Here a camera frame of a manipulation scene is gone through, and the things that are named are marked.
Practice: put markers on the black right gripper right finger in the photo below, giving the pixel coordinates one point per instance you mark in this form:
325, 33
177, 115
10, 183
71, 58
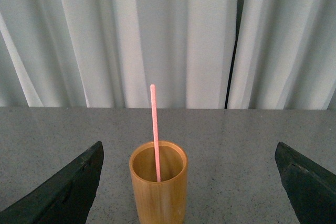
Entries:
309, 186

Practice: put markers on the white pleated curtain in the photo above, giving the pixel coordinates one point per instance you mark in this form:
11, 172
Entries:
200, 54

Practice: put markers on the bamboo chopstick holder cup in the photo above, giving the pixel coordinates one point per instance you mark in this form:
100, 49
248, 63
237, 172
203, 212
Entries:
164, 201

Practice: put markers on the pink chopstick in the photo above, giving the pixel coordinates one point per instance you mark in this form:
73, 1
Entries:
155, 131

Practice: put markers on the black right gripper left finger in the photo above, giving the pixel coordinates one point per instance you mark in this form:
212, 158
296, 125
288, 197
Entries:
66, 197

